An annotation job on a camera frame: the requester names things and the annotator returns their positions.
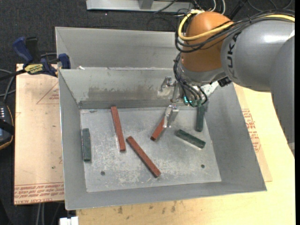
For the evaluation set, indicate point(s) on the black cylinder on white bracket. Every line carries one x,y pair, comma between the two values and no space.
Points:
209,88

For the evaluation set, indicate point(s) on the red-brown flat block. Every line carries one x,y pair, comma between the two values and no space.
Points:
157,131
118,129
143,156

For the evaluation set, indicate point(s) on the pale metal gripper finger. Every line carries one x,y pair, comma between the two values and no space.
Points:
170,116
166,84

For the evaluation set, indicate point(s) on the brown cardboard board, red print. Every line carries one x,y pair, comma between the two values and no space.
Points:
37,135

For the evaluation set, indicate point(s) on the grey metal bin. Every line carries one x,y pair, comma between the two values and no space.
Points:
145,163

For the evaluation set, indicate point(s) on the dark green flat block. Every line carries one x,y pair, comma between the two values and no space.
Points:
86,144
200,119
191,139

